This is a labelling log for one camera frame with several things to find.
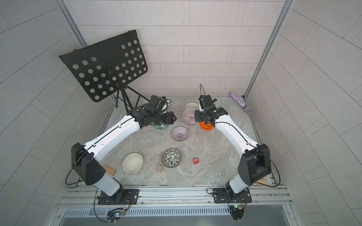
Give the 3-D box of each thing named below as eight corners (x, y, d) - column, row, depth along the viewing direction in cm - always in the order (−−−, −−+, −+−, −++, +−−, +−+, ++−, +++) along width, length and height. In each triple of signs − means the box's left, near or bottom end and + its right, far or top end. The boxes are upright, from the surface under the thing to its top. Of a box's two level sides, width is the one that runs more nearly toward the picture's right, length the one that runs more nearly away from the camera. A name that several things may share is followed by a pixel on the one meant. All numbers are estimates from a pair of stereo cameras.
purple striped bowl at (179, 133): (171, 141, 93) (171, 138, 90) (172, 130, 99) (172, 126, 95) (188, 141, 94) (188, 138, 90) (188, 130, 99) (188, 126, 96)
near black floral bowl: (161, 167, 82) (160, 165, 79) (163, 151, 89) (162, 148, 85) (180, 168, 83) (180, 165, 79) (181, 151, 89) (181, 148, 85)
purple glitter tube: (246, 113, 108) (248, 110, 105) (228, 96, 121) (229, 92, 117) (249, 112, 109) (251, 108, 106) (231, 94, 122) (232, 91, 118)
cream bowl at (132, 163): (123, 174, 80) (119, 171, 75) (128, 156, 87) (125, 152, 82) (142, 174, 80) (139, 171, 76) (146, 156, 87) (143, 152, 82)
